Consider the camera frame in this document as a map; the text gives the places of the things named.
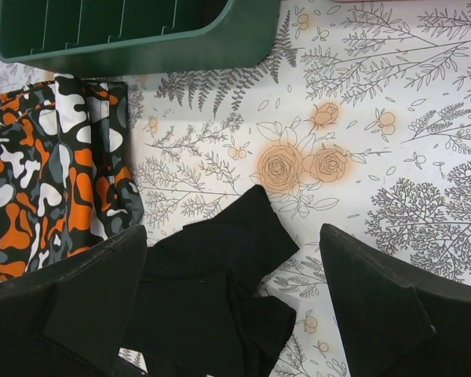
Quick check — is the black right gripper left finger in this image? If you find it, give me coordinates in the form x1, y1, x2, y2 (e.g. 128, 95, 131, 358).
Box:
0, 225, 147, 376

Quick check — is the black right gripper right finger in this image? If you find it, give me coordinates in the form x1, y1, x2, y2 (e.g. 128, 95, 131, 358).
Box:
319, 224, 471, 376

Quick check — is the black underwear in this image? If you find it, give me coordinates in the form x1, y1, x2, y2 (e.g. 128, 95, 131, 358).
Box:
123, 185, 298, 376

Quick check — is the orange camouflage underwear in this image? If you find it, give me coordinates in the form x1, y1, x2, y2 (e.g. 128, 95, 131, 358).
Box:
0, 75, 144, 283

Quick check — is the green divided organizer box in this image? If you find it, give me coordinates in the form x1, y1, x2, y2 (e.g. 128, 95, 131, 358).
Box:
0, 0, 280, 78

